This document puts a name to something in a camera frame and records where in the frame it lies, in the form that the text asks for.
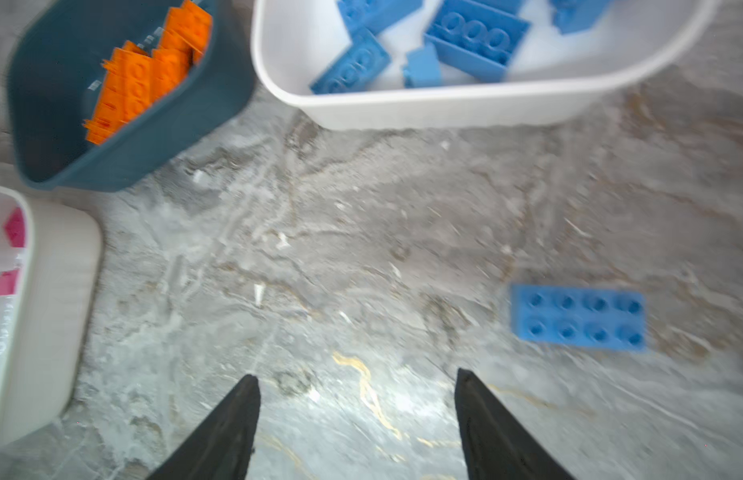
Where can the pink lego cube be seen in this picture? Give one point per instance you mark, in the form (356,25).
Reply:
(15,228)

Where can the teal plastic bin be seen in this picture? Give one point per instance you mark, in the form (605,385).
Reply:
(79,93)

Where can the blue lego brick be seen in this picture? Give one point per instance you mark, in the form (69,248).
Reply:
(476,38)
(375,15)
(355,68)
(581,317)
(574,16)

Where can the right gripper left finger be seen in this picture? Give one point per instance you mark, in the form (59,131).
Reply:
(223,444)

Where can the pink lego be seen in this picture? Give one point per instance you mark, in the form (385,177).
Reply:
(8,282)

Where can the orange lego brick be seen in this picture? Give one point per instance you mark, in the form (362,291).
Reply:
(170,68)
(188,28)

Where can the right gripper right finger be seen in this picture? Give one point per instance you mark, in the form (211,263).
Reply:
(495,444)

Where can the white bin back right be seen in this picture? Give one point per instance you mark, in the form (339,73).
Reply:
(549,78)

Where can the white bin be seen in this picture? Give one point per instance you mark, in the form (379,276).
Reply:
(549,78)
(42,326)

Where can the white bin left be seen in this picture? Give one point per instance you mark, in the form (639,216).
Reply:
(42,326)

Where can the small blue lego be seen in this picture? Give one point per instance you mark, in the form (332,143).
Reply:
(422,69)

